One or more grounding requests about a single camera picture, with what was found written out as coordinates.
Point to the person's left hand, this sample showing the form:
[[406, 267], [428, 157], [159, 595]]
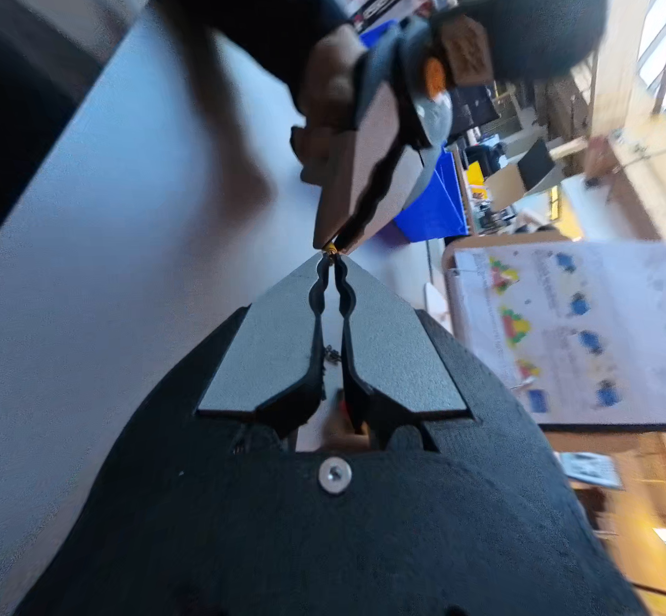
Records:
[[328, 85]]

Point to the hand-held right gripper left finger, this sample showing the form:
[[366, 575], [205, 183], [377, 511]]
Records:
[[260, 355]]

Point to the person's left forearm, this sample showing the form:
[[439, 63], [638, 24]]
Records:
[[249, 1]]

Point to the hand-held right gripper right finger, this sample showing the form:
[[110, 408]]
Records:
[[395, 361]]

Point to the blue plastic bin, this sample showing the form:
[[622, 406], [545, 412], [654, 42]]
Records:
[[437, 204]]

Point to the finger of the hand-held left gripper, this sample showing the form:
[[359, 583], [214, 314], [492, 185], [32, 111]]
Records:
[[359, 168], [416, 178]]

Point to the instruction sheet display stand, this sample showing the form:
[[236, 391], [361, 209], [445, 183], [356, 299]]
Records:
[[562, 324]]

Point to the small printed card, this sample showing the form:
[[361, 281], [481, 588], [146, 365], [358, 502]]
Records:
[[590, 470]]

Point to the small yellow lego pin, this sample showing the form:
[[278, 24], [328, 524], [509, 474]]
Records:
[[330, 249]]

